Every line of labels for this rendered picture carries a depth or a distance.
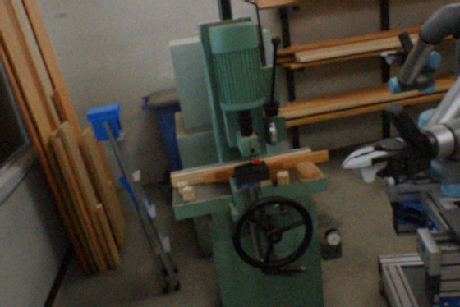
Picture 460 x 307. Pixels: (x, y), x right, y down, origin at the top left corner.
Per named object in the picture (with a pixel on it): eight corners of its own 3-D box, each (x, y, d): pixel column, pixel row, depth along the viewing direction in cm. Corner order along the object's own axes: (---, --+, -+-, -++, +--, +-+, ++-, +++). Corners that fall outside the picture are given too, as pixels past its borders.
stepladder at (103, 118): (157, 297, 239) (83, 116, 197) (157, 273, 263) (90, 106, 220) (183, 289, 241) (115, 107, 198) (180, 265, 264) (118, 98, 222)
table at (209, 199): (175, 233, 142) (172, 218, 140) (175, 196, 170) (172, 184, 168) (337, 201, 147) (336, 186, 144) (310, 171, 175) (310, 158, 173)
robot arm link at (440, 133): (453, 127, 84) (426, 121, 92) (436, 133, 83) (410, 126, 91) (454, 159, 87) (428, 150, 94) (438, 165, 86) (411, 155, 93)
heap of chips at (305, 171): (301, 180, 153) (301, 171, 152) (292, 167, 166) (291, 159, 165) (324, 176, 154) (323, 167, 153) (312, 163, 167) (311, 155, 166)
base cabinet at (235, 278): (235, 373, 180) (209, 244, 156) (221, 291, 235) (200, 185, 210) (328, 351, 184) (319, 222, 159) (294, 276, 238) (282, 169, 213)
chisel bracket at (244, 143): (243, 161, 159) (240, 140, 156) (238, 149, 172) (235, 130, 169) (261, 157, 159) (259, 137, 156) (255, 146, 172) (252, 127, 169)
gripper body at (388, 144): (393, 186, 84) (439, 171, 86) (390, 149, 81) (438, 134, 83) (371, 176, 91) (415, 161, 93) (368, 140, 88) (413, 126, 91)
